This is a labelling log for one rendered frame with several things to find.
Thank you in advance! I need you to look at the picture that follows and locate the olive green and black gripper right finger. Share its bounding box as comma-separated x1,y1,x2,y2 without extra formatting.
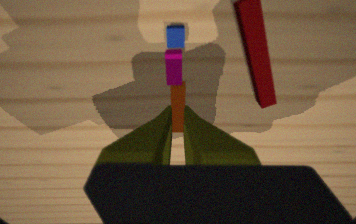
183,105,262,165

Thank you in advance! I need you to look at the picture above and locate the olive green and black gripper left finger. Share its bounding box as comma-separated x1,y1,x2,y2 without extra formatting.
94,105,172,166

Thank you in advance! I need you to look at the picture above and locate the small blue block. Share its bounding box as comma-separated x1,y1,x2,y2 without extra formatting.
166,25,185,48

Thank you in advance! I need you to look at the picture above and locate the red rod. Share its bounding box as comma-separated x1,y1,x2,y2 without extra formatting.
233,0,277,109

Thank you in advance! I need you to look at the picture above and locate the magenta rod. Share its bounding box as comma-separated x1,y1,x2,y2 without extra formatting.
165,49,182,85

